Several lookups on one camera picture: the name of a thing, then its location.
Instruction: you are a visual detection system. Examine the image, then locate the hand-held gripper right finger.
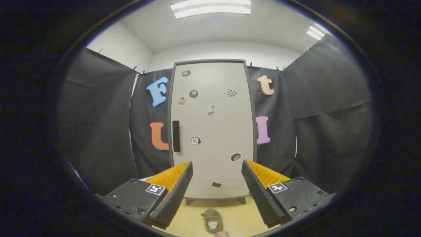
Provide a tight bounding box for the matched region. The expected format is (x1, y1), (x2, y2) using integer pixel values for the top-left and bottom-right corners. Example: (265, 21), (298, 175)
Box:
(241, 160), (333, 229)

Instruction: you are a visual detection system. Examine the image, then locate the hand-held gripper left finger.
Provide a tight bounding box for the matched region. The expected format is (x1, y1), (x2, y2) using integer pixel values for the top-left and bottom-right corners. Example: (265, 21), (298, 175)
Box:
(97, 161), (194, 230)

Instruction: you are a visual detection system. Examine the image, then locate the grey shoe cabinet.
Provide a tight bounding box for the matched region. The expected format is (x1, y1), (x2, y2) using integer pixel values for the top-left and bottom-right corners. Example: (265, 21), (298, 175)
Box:
(168, 59), (258, 205)

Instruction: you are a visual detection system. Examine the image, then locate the brown fuzzy shoe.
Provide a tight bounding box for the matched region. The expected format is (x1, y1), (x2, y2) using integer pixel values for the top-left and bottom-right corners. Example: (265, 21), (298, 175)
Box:
(201, 208), (224, 234)

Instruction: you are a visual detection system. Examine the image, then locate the black door handle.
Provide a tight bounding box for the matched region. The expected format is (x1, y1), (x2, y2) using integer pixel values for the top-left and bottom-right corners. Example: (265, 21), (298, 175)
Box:
(172, 120), (181, 153)

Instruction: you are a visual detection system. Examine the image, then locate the black backdrop cloth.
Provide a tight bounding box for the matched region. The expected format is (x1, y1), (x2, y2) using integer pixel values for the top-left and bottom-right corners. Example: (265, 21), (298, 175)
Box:
(59, 33), (374, 196)

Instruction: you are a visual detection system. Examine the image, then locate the small ceiling light panel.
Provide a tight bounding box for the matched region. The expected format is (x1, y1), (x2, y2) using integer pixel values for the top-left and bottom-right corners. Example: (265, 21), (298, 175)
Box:
(307, 26), (325, 41)

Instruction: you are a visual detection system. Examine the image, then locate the large ceiling light panel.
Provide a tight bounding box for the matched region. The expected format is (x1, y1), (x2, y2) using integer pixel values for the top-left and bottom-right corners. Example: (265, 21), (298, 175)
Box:
(170, 0), (251, 19)

